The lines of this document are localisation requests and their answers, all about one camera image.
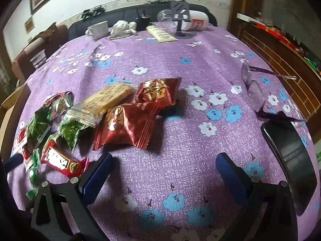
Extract black phone stand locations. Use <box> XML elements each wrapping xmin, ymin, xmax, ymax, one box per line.
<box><xmin>170</xmin><ymin>1</ymin><xmax>192</xmax><ymax>41</ymax></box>

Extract upright clear plastic cup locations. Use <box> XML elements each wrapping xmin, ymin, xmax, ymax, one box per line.
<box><xmin>30</xmin><ymin>50</ymin><xmax>48</xmax><ymax>69</ymax></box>

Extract small green snack packet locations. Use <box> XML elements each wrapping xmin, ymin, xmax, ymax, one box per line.
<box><xmin>26</xmin><ymin>187</ymin><xmax>38</xmax><ymax>201</ymax></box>
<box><xmin>26</xmin><ymin>148</ymin><xmax>41</xmax><ymax>184</ymax></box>

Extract wooden cabinet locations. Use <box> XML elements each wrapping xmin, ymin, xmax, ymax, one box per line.
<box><xmin>236</xmin><ymin>12</ymin><xmax>321</xmax><ymax>146</ymax></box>

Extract wooden door frame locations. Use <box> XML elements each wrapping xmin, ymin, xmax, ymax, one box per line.
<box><xmin>227</xmin><ymin>0</ymin><xmax>264</xmax><ymax>31</ymax></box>

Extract clear green printed snack packet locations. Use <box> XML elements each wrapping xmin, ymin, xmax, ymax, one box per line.
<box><xmin>44</xmin><ymin>92</ymin><xmax>74</xmax><ymax>121</ymax></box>

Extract white crumpled cloth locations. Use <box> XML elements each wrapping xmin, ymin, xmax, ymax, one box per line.
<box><xmin>110</xmin><ymin>20</ymin><xmax>138</xmax><ymax>36</ymax></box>

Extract white flat box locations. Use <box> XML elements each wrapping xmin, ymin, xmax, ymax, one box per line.
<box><xmin>236</xmin><ymin>13</ymin><xmax>259</xmax><ymax>22</ymax></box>

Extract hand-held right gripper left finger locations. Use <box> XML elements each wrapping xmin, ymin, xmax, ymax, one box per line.
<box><xmin>30</xmin><ymin>153</ymin><xmax>114</xmax><ymax>241</ymax></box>

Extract bright red snack packet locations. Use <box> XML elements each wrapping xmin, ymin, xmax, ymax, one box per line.
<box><xmin>12</xmin><ymin>128</ymin><xmax>33</xmax><ymax>166</ymax></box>
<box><xmin>40</xmin><ymin>139</ymin><xmax>89</xmax><ymax>179</ymax></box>

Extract brown cloth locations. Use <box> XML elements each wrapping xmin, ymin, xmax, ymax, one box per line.
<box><xmin>38</xmin><ymin>22</ymin><xmax>58</xmax><ymax>39</ymax></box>

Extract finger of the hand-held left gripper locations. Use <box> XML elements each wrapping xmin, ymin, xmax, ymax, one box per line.
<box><xmin>3</xmin><ymin>154</ymin><xmax>25</xmax><ymax>172</ymax></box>

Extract black leather sofa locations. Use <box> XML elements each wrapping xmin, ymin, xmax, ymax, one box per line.
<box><xmin>68</xmin><ymin>4</ymin><xmax>217</xmax><ymax>41</ymax></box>

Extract brown armchair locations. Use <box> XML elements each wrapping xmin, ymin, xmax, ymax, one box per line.
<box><xmin>11</xmin><ymin>25</ymin><xmax>69</xmax><ymax>81</ymax></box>

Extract dark red snack packet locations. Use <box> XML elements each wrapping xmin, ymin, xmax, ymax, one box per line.
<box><xmin>134</xmin><ymin>77</ymin><xmax>182</xmax><ymax>109</ymax></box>
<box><xmin>93</xmin><ymin>104</ymin><xmax>157</xmax><ymax>151</ymax></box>

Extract row of colourful cabinet items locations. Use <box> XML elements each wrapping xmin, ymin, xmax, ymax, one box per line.
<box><xmin>256</xmin><ymin>20</ymin><xmax>321</xmax><ymax>73</ymax></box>

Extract purple eyeglasses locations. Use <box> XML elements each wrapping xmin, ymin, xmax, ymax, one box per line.
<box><xmin>241</xmin><ymin>59</ymin><xmax>306</xmax><ymax>123</ymax></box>

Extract cardboard box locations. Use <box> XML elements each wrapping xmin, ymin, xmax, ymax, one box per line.
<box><xmin>0</xmin><ymin>83</ymin><xmax>30</xmax><ymax>160</ymax></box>

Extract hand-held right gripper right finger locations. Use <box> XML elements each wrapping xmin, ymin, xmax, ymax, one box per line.
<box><xmin>216</xmin><ymin>153</ymin><xmax>299</xmax><ymax>241</ymax></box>

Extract tipped clear plastic cup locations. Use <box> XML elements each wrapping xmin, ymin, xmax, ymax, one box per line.
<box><xmin>157</xmin><ymin>9</ymin><xmax>176</xmax><ymax>28</ymax></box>

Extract green pea snack packet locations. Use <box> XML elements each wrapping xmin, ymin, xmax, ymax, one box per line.
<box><xmin>57</xmin><ymin>118</ymin><xmax>86</xmax><ymax>153</ymax></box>
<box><xmin>27</xmin><ymin>105</ymin><xmax>52</xmax><ymax>143</ymax></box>

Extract white mug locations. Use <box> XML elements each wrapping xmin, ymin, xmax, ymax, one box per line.
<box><xmin>85</xmin><ymin>21</ymin><xmax>109</xmax><ymax>41</ymax></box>

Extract purple floral tablecloth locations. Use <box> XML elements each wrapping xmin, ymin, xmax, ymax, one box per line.
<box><xmin>6</xmin><ymin>26</ymin><xmax>316</xmax><ymax>241</ymax></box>

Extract black smartphone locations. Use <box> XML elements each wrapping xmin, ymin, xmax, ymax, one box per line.
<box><xmin>261</xmin><ymin>121</ymin><xmax>318</xmax><ymax>216</ymax></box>

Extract long yellow packet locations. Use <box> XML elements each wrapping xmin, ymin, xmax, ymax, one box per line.
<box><xmin>146</xmin><ymin>26</ymin><xmax>178</xmax><ymax>43</ymax></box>

